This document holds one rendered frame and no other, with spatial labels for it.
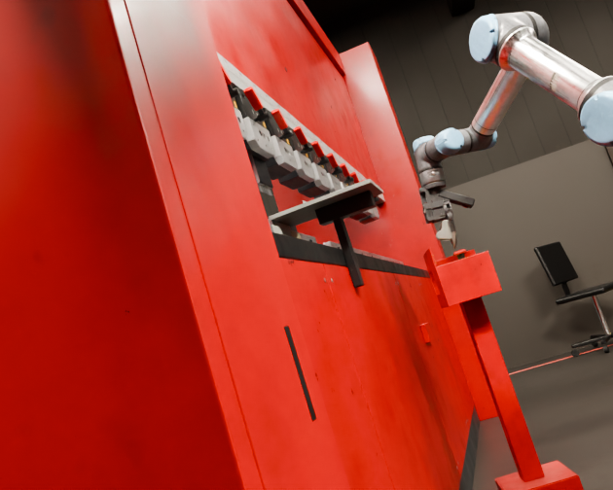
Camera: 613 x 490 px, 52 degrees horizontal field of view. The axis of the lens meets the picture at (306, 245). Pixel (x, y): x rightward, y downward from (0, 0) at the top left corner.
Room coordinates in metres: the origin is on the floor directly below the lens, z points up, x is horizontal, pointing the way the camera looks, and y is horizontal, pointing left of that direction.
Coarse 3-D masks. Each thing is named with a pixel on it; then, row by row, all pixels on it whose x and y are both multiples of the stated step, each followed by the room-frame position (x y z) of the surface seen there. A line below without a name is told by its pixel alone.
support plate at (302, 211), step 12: (336, 192) 1.47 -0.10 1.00; (348, 192) 1.49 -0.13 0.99; (360, 192) 1.53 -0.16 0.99; (372, 192) 1.57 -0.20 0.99; (312, 204) 1.49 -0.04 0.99; (324, 204) 1.53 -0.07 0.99; (276, 216) 1.51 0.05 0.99; (288, 216) 1.54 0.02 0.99; (300, 216) 1.58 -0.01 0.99; (312, 216) 1.63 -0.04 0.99
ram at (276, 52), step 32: (224, 0) 1.63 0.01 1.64; (256, 0) 2.02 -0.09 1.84; (224, 32) 1.53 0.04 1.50; (256, 32) 1.87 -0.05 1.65; (288, 32) 2.40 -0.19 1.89; (256, 64) 1.75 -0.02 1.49; (288, 64) 2.20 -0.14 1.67; (320, 64) 2.96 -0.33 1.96; (288, 96) 2.03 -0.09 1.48; (320, 96) 2.66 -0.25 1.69; (320, 128) 2.41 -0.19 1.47; (352, 128) 3.33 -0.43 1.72; (352, 160) 2.96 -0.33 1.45
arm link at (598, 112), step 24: (480, 24) 1.53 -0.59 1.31; (504, 24) 1.50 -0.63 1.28; (528, 24) 1.54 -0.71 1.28; (480, 48) 1.55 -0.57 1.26; (504, 48) 1.50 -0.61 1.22; (528, 48) 1.46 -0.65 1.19; (528, 72) 1.47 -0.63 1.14; (552, 72) 1.42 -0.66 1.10; (576, 72) 1.38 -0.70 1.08; (576, 96) 1.38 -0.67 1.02; (600, 96) 1.30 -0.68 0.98; (600, 120) 1.32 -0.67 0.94; (600, 144) 1.35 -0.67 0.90
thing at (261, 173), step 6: (252, 156) 1.56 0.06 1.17; (252, 162) 1.56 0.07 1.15; (258, 162) 1.59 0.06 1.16; (264, 162) 1.64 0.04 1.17; (252, 168) 1.56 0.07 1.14; (258, 168) 1.57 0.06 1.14; (264, 168) 1.62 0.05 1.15; (258, 174) 1.56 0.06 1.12; (264, 174) 1.61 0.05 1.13; (258, 180) 1.56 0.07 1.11; (264, 180) 1.59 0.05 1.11; (270, 180) 1.65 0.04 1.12; (258, 186) 1.56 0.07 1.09; (264, 186) 1.61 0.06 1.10; (270, 186) 1.64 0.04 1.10; (270, 192) 1.65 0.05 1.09
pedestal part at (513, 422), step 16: (464, 304) 1.92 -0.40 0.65; (480, 304) 1.92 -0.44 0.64; (480, 320) 1.92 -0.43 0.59; (480, 336) 1.92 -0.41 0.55; (480, 352) 1.92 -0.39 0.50; (496, 352) 1.92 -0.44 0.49; (496, 368) 1.92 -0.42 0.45; (496, 384) 1.92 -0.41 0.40; (512, 384) 1.92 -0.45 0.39; (496, 400) 1.92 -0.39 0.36; (512, 400) 1.92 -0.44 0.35; (512, 416) 1.92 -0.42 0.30; (512, 432) 1.92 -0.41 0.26; (528, 432) 1.92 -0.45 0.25; (512, 448) 1.93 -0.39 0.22; (528, 448) 1.92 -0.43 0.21; (528, 464) 1.92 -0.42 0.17; (528, 480) 1.92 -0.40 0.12
